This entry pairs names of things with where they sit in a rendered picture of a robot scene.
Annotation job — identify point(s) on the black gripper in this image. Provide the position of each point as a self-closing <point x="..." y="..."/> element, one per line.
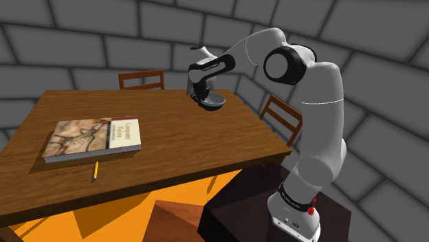
<point x="202" y="89"/>

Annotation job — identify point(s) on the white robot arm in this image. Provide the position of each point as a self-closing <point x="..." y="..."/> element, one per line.
<point x="321" y="134"/>

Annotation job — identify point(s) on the black bowl with grey inside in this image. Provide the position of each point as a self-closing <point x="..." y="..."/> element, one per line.
<point x="216" y="100"/>

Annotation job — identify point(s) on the wooden table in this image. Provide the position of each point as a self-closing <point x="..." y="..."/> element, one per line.
<point x="187" y="137"/>

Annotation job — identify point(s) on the wooden chair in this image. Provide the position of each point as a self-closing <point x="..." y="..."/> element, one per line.
<point x="285" y="112"/>
<point x="140" y="74"/>
<point x="174" y="224"/>

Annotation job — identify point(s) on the dark robot stand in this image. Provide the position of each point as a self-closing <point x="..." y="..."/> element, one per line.
<point x="241" y="204"/>

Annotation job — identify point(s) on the book with cave painting cover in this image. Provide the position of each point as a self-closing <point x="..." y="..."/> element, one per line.
<point x="87" y="137"/>

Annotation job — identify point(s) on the yellow pencil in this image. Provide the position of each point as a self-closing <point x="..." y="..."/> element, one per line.
<point x="96" y="170"/>

